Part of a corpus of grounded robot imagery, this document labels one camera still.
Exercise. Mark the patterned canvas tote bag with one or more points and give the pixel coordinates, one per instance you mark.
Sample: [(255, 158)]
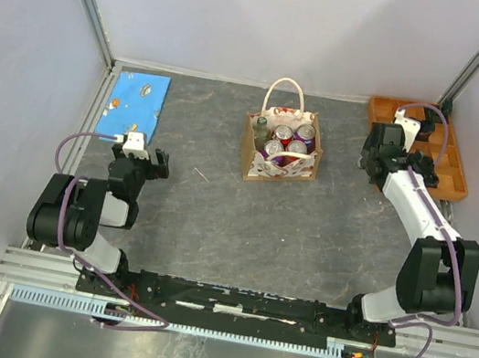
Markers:
[(255, 167)]

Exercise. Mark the purple soda can back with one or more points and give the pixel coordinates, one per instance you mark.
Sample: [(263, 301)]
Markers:
[(305, 133)]

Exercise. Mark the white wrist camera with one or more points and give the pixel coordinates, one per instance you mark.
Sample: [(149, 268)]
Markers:
[(133, 143), (411, 127)]

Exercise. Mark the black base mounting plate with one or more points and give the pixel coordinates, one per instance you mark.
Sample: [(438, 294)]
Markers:
[(229, 310)]

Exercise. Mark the blue patterned cloth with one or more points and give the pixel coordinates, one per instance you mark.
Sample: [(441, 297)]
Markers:
[(134, 105)]

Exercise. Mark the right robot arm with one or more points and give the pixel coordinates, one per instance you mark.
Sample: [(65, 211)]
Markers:
[(436, 282)]

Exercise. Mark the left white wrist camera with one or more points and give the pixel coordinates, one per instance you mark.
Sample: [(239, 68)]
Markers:
[(133, 143)]

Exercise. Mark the purple soda can front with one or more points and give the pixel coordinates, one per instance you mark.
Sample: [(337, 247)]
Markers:
[(272, 147)]

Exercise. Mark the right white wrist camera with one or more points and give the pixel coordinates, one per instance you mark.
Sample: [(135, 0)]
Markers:
[(411, 127)]

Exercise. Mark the clear glass beverage bottle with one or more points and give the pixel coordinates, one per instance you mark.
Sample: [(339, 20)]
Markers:
[(262, 133)]

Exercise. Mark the black rolled sock upper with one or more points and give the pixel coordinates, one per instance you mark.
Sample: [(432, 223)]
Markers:
[(428, 125)]

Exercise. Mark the aluminium front frame rail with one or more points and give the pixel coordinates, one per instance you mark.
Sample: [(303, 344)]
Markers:
[(52, 272)]

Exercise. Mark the dark rolled sock corner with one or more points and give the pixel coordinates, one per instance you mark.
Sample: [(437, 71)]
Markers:
[(446, 107)]

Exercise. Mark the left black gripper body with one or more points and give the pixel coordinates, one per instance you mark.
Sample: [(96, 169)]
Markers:
[(143, 169)]

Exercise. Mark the red soda can front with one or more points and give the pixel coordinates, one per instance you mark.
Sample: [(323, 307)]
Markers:
[(297, 149)]

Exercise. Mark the orange wooden divider tray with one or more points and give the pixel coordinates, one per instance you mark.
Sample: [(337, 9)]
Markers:
[(440, 144)]

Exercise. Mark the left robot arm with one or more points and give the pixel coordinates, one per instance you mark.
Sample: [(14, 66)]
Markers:
[(68, 214)]

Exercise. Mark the purple soda can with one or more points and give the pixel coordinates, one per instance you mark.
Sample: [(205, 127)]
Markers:
[(305, 133), (272, 147)]

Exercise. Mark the red soda can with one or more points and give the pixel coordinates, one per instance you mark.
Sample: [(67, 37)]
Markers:
[(283, 134), (297, 149)]

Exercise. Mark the red soda can back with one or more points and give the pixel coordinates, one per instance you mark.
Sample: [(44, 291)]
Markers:
[(283, 134)]

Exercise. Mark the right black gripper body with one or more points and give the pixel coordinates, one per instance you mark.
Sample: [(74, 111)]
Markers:
[(364, 156)]

